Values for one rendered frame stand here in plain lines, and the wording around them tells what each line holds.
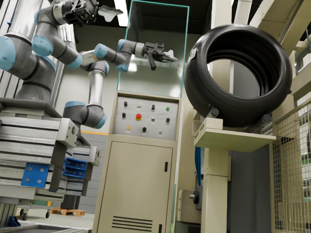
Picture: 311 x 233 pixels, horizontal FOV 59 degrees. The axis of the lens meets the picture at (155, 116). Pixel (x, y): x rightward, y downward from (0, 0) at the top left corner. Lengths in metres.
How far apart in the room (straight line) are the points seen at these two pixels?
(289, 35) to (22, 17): 1.52
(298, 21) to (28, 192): 1.72
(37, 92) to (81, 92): 10.98
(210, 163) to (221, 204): 0.25
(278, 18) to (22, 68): 1.57
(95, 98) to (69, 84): 10.69
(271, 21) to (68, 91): 10.91
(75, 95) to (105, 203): 10.30
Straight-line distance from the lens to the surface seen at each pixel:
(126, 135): 2.16
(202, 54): 1.58
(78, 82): 12.42
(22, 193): 1.27
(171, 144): 2.15
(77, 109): 1.70
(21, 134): 1.17
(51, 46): 1.14
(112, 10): 1.09
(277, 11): 2.00
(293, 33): 1.99
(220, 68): 2.05
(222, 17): 2.29
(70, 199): 7.95
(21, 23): 1.28
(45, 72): 1.26
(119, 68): 1.64
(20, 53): 1.20
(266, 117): 1.57
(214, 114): 1.49
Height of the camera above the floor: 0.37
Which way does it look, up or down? 19 degrees up
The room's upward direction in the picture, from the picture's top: 7 degrees clockwise
